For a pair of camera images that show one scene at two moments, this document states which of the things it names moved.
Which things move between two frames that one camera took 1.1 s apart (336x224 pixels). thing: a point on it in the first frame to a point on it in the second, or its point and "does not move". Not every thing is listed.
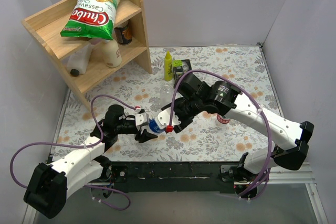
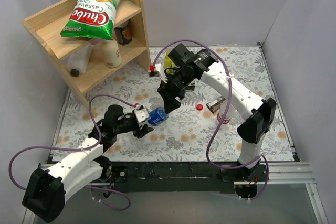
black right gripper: x=181 y=114 to x=171 y=92
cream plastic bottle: x=111 y=53 does not move
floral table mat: x=205 y=140 does not move
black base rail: x=200 y=177 does not move
